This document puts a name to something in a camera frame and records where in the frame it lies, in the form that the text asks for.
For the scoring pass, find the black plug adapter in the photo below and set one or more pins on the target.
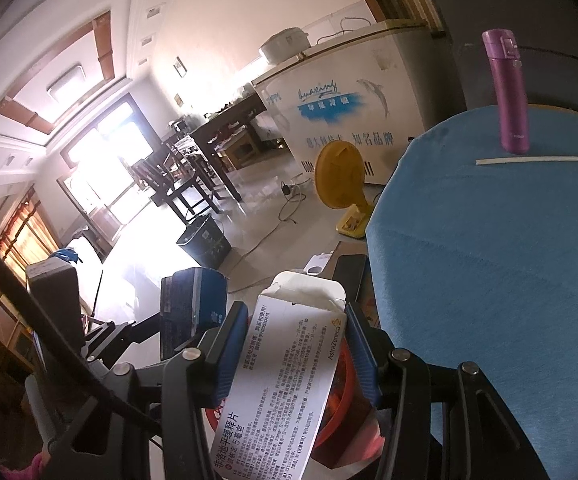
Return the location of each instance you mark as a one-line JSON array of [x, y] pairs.
[[287, 189]]

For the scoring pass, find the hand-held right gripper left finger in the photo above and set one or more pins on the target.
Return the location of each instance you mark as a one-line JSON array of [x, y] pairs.
[[229, 355]]

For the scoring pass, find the wooden cabinet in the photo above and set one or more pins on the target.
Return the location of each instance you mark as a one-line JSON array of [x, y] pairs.
[[14, 340]]

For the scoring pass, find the white plastic straw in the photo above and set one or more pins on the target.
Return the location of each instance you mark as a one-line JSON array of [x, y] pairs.
[[544, 159]]

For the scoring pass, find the dark wooden chair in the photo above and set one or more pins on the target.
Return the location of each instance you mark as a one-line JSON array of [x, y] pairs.
[[179, 180]]

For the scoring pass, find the dark plastic waste bin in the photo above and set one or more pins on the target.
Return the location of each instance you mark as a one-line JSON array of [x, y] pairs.
[[204, 245]]

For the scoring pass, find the white printed medicine box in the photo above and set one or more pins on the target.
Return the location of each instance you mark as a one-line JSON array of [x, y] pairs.
[[279, 385]]

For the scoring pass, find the yellow electric fan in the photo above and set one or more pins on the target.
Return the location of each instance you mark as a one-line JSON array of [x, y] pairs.
[[339, 175]]

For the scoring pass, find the rectangular ceiling lamp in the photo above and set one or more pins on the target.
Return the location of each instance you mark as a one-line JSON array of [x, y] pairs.
[[66, 80]]

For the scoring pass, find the black smartphone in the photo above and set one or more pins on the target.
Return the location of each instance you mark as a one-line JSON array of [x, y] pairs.
[[351, 272]]

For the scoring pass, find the framed wall picture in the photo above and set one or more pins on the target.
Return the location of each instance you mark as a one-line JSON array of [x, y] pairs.
[[180, 67]]

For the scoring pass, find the red plastic mesh basket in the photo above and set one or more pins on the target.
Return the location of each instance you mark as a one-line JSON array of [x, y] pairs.
[[341, 400]]

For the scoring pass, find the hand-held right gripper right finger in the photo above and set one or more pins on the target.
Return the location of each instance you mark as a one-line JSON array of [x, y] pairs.
[[364, 355]]

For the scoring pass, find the orange window curtain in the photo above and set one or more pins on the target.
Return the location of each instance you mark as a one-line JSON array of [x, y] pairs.
[[24, 230]]

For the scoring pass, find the purple thermos bottle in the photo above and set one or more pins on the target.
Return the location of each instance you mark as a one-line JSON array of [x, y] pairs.
[[509, 95]]

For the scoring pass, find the blue tablecloth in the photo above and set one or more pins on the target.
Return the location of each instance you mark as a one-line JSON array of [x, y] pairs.
[[469, 260]]

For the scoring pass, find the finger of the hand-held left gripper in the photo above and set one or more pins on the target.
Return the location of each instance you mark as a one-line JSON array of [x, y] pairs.
[[124, 340]]

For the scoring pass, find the white rice cooker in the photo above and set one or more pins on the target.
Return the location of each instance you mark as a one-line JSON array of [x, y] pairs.
[[284, 46]]

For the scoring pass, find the dark wooden table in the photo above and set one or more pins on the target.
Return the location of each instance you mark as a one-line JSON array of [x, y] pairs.
[[229, 117]]

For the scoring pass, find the dark blue carton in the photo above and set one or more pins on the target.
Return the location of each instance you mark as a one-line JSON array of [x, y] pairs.
[[194, 305]]

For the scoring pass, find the white chest freezer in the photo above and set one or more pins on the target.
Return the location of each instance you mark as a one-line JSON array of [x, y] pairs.
[[349, 120]]

